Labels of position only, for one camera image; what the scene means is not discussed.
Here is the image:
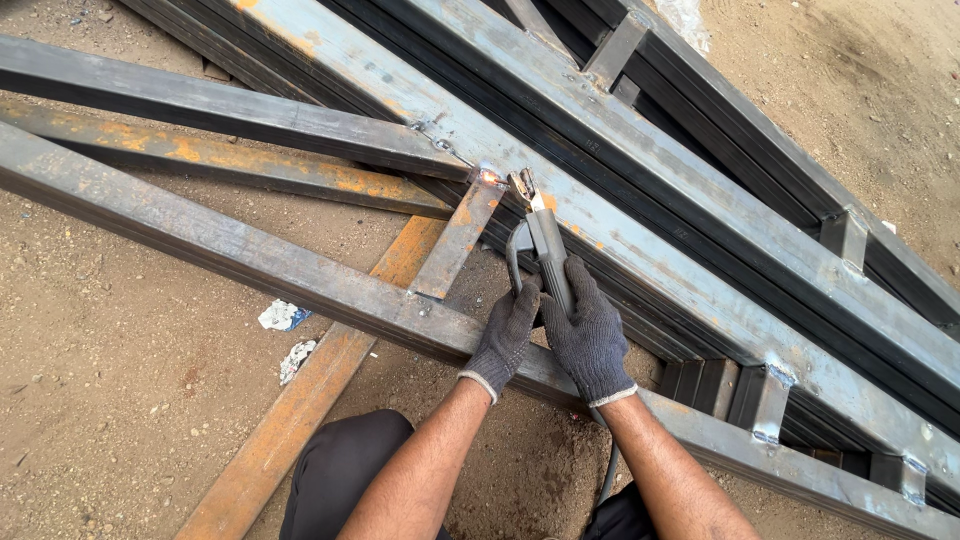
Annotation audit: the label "person's right hand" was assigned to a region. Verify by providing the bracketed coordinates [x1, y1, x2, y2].
[540, 255, 639, 410]

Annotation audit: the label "person's left hand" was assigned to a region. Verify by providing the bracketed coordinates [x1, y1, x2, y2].
[459, 273, 543, 406]

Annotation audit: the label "grey welding electrode holder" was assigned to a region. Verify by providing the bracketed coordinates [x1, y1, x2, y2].
[507, 168, 579, 316]

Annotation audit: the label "flat steel strip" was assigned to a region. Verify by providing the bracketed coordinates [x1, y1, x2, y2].
[408, 171, 508, 301]

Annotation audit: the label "crumpled white blue paper scrap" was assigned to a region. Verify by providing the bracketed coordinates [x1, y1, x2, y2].
[258, 299, 313, 333]

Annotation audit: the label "rusty orange steel tube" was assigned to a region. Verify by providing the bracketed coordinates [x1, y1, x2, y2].
[174, 216, 449, 540]

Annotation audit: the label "person's black trousers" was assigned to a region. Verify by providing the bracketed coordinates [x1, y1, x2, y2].
[279, 408, 661, 540]

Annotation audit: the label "long grey steel tube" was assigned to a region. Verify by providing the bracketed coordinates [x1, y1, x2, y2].
[0, 120, 960, 540]

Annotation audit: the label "clear plastic sheet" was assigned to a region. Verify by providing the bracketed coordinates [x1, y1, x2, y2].
[651, 0, 711, 55]

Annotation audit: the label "rusty grey steel tube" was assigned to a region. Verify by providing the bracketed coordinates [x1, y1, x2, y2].
[0, 97, 455, 221]

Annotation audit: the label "dark grey steel tube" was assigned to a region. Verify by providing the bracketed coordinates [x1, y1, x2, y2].
[0, 33, 475, 183]

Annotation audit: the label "black welding cable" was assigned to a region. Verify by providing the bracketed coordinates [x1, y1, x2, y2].
[504, 220, 621, 507]

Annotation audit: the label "large welded steel frame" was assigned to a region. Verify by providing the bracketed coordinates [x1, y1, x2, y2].
[118, 0, 960, 519]

